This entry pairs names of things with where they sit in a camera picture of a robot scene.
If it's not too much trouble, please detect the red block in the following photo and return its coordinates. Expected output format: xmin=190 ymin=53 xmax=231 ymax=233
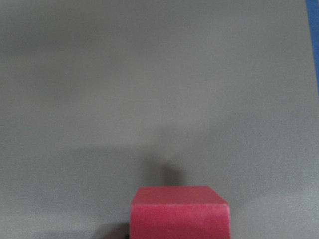
xmin=129 ymin=186 xmax=231 ymax=239

